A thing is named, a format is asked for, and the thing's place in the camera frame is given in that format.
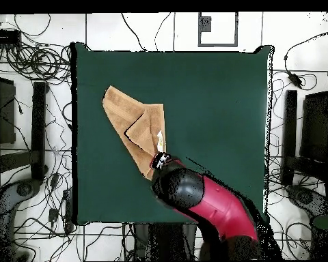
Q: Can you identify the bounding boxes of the tan terry towel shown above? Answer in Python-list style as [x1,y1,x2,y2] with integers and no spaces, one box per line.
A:
[102,85,167,181]

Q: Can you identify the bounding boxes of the dark green table cloth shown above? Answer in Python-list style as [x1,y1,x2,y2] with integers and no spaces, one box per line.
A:
[70,42,275,226]

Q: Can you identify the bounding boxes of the black power strip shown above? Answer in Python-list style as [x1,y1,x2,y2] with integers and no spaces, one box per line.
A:
[62,188,74,233]

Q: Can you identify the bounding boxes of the black stand base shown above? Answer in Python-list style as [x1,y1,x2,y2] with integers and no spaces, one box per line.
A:
[0,81,49,182]
[279,89,328,188]

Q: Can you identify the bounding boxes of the grey office chair base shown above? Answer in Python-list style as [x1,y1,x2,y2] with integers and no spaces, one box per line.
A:
[0,178,42,261]
[285,184,328,219]

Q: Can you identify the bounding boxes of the black computer case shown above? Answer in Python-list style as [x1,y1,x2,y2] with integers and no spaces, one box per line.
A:
[0,74,16,145]
[299,91,328,164]

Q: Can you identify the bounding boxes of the black power adapter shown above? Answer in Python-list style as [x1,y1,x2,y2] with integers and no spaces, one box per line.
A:
[287,71,303,89]

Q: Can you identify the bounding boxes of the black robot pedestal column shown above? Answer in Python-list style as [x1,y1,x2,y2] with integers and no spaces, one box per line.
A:
[133,222,199,262]

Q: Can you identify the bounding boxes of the grey square frame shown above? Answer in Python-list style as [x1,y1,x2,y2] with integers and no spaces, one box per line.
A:
[197,12,239,48]

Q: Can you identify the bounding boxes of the coiled black cable bundle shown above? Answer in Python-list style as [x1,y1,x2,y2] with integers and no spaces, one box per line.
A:
[5,43,72,83]

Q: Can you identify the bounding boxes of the black network switch box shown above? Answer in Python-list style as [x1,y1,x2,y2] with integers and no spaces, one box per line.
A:
[0,29,22,46]

